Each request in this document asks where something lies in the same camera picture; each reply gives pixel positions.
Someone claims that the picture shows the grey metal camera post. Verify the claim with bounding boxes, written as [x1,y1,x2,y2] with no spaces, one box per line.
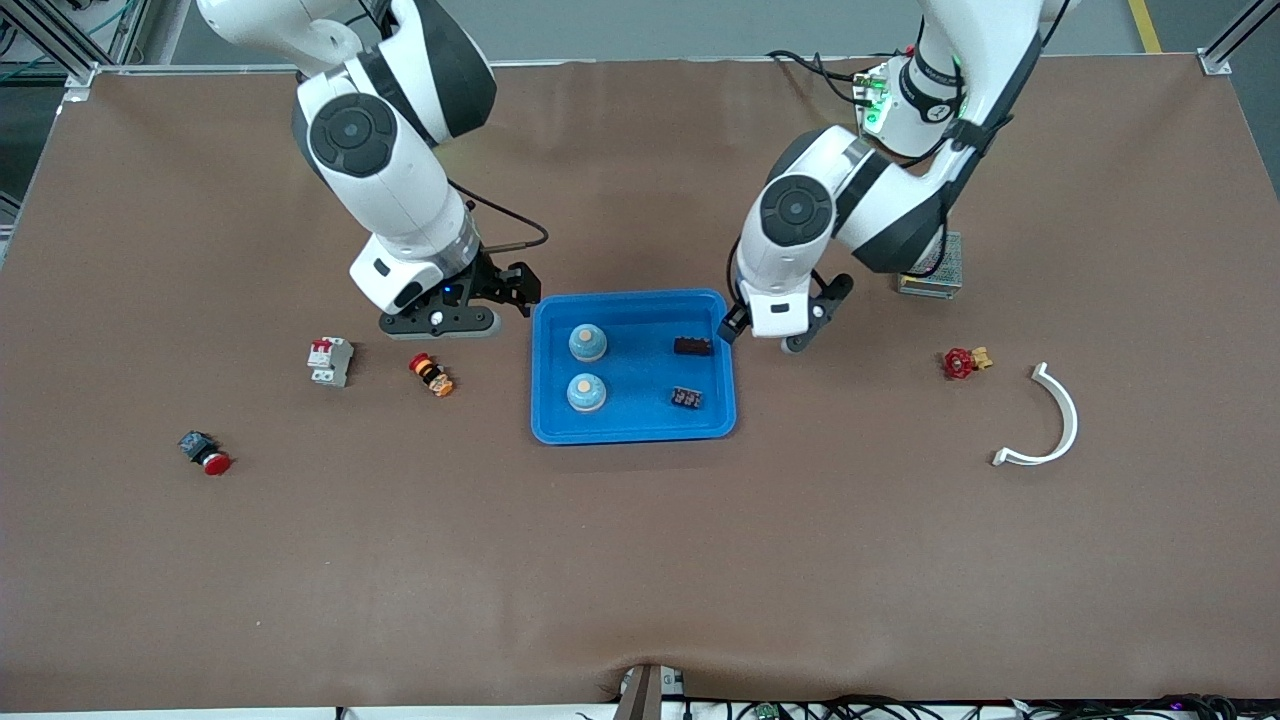
[612,663,689,720]

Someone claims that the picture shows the white curved plastic clamp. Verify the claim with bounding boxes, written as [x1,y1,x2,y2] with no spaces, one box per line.
[991,362,1080,468]

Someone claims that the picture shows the red mushroom push button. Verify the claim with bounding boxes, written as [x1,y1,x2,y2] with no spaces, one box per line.
[178,431,233,476]

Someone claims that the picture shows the orange yellow emergency stop switch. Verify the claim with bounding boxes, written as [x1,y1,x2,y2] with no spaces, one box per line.
[408,353,455,398]

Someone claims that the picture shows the blue plastic tray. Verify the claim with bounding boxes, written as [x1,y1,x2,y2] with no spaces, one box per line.
[530,289,738,446]

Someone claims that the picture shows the aluminium frame post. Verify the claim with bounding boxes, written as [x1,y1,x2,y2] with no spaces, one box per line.
[1198,0,1280,77]
[0,0,151,101]

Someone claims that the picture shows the black cable bundle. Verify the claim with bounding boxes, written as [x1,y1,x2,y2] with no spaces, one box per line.
[690,693,1280,720]

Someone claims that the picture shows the white red circuit breaker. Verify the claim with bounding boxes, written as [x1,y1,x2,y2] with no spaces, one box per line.
[306,337,355,388]

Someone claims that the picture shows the black arm base cables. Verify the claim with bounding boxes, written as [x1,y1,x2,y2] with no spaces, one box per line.
[766,48,873,107]

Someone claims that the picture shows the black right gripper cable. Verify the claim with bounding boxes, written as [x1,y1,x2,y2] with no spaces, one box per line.
[448,180,550,252]

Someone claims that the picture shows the metal mesh power supply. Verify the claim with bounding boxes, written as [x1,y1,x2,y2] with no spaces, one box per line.
[897,232,964,299]

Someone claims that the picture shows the aluminium table edge rail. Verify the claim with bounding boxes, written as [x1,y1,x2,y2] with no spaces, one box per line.
[100,60,301,76]

